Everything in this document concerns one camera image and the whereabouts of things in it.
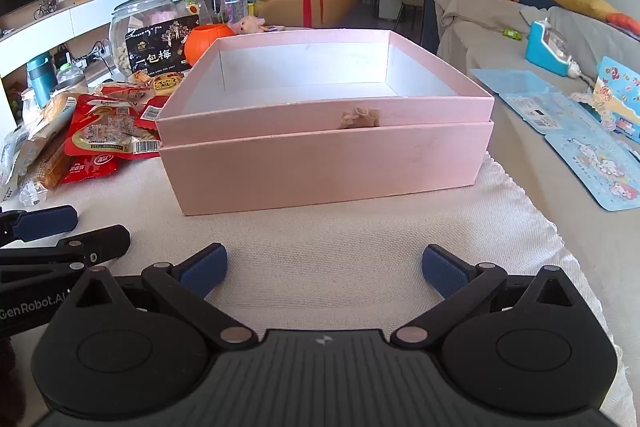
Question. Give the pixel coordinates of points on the pink cardboard box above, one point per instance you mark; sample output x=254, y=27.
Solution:
x=325, y=167

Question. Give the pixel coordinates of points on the blue cartoon toy box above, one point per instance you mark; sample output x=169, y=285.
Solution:
x=617, y=92

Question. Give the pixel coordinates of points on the red and white snack bag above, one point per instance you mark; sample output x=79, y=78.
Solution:
x=102, y=129

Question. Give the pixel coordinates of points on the small clear snack packet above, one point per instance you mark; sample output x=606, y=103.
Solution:
x=127, y=94

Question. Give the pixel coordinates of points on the pale blue snack packet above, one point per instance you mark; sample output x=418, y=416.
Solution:
x=12, y=157

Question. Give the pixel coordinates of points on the blue toy machine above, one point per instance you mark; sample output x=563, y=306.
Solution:
x=547, y=49

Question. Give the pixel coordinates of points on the large glass jar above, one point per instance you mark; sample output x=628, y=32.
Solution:
x=145, y=9

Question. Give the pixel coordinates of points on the black snack bag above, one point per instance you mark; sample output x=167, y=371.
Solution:
x=160, y=52

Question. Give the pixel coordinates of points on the yellow cushion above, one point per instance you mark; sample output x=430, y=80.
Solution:
x=582, y=4

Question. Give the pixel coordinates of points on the small bicycle figurine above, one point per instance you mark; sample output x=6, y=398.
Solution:
x=45, y=9

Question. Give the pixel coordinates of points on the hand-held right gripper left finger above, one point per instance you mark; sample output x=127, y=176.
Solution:
x=202, y=272

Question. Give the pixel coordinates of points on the blue cartoon character card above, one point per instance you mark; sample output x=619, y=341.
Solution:
x=595, y=167

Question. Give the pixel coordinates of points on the orange pumpkin bucket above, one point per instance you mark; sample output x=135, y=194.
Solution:
x=200, y=46

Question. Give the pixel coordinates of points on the small pink plush toy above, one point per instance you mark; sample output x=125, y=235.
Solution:
x=247, y=26

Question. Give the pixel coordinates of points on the grey covered sofa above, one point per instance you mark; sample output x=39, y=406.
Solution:
x=490, y=42

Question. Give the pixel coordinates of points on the orange cushion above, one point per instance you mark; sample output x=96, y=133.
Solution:
x=625, y=24

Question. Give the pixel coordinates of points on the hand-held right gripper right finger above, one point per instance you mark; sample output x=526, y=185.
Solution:
x=445, y=272

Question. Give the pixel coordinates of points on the teal thermos bottle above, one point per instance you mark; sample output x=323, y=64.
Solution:
x=41, y=79

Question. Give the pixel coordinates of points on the light blue sheet white label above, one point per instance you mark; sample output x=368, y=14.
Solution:
x=542, y=112

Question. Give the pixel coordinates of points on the plain light blue card sheet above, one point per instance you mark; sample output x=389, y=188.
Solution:
x=515, y=81

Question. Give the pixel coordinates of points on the red spicy strip packet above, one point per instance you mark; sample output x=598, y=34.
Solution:
x=87, y=169

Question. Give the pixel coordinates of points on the yellow round cracker packet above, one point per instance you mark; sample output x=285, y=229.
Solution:
x=168, y=83

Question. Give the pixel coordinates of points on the clear-wrapped bread loaf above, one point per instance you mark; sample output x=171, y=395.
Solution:
x=50, y=127

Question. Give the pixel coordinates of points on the small green toy car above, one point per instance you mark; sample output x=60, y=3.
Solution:
x=512, y=34

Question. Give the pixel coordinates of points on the small orange snack packet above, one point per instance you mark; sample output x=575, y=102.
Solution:
x=140, y=79

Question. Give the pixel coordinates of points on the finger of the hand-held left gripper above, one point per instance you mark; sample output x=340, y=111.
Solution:
x=95, y=242
x=47, y=222

